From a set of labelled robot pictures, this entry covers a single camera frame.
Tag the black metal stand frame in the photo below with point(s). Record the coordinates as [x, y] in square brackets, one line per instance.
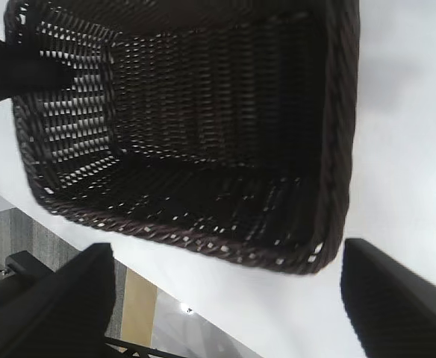
[27, 263]

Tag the dark brown woven basket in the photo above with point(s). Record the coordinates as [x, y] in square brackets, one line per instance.
[210, 112]

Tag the light wooden board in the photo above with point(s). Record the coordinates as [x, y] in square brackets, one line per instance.
[139, 298]

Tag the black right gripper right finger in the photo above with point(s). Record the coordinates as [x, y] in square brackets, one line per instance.
[404, 309]

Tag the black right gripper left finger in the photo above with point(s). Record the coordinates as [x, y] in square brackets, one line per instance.
[46, 313]

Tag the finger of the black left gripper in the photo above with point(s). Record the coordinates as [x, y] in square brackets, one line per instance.
[20, 72]

